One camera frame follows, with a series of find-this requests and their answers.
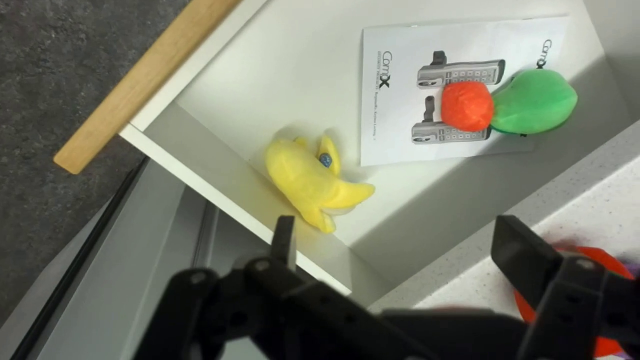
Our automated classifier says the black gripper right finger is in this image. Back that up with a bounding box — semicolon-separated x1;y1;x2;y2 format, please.
490;214;640;360

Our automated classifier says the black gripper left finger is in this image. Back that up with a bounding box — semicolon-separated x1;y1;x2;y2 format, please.
131;214;315;360

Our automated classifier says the wooden drawer white inside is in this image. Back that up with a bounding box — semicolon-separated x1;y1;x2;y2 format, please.
52;0;640;308

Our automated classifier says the small orange plush toy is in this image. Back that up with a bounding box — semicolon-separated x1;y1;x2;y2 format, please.
438;79;496;135

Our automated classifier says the yellow plush with blue eye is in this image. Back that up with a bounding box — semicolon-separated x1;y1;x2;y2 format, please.
262;131;376;236

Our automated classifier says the white paper manual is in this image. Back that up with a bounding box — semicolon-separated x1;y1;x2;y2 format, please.
358;15;571;169

